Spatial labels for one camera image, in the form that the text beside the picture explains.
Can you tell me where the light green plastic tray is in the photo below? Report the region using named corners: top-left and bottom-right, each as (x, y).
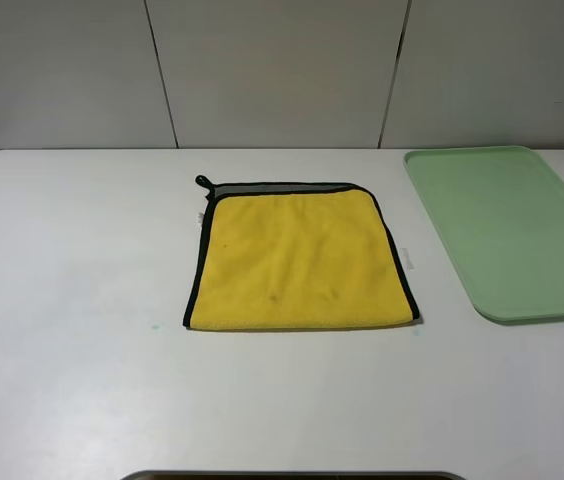
top-left (404, 146), bottom-right (564, 325)

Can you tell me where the yellow microfiber towel black trim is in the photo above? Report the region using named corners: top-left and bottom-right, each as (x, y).
top-left (183, 175), bottom-right (421, 332)

